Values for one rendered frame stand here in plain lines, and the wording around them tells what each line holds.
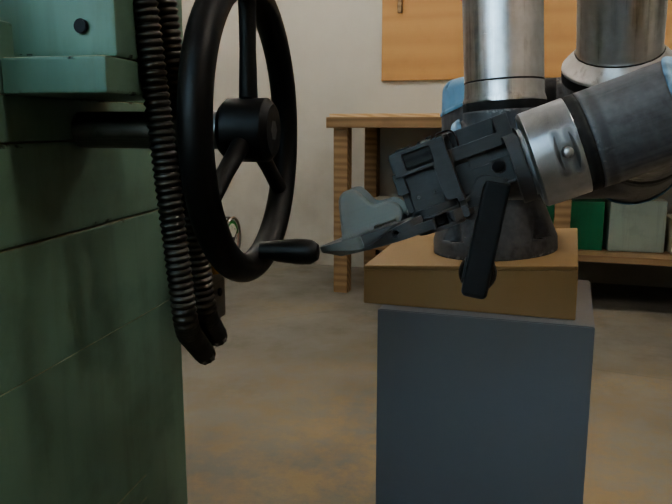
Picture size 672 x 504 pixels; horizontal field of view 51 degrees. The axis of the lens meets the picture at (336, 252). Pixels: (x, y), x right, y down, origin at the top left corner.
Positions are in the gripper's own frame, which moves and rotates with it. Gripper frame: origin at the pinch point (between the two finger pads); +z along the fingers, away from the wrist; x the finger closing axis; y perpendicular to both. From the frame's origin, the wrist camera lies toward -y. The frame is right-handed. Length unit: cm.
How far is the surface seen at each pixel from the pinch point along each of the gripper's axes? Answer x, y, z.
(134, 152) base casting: -8.1, 17.7, 20.4
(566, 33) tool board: -309, 33, -72
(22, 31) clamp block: 12.5, 27.6, 15.6
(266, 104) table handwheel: 4.2, 15.4, 0.2
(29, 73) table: 14.5, 23.6, 15.3
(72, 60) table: 14.5, 23.1, 11.3
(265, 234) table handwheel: -1.8, 4.0, 6.9
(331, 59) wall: -327, 69, 46
